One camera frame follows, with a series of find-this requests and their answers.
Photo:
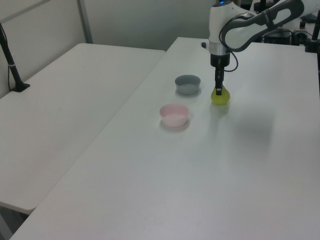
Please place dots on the dark equipment box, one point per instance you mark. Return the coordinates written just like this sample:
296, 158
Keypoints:
277, 36

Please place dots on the grey partition post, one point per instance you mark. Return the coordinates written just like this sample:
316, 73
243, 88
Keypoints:
85, 22

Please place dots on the pink bowl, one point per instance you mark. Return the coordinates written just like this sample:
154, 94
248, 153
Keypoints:
173, 118

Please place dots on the white side table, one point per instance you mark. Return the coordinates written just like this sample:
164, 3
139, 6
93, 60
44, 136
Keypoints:
62, 112

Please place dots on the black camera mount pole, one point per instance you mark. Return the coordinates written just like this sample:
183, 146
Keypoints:
10, 60
312, 40

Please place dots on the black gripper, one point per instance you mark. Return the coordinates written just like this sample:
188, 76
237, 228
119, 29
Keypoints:
220, 59

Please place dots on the grey bowl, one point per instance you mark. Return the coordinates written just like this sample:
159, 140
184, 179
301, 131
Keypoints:
187, 86

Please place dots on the green pear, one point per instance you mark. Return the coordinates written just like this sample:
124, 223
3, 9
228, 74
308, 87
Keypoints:
223, 99

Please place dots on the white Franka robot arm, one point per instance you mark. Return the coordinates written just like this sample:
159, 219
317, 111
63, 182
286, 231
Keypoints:
217, 20

